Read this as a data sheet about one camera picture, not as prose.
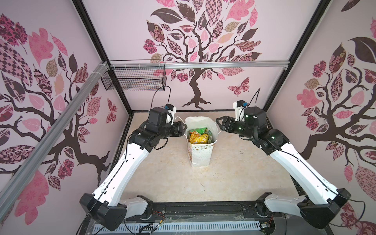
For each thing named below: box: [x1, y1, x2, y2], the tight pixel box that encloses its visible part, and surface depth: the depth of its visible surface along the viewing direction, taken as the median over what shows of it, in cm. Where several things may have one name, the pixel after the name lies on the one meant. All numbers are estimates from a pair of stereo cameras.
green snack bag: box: [189, 127, 208, 135], surface depth 92 cm
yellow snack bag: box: [188, 130, 210, 144], surface depth 81 cm
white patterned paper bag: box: [184, 116, 222, 167], surface depth 81 cm
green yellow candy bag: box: [207, 129, 213, 143], surface depth 84 cm
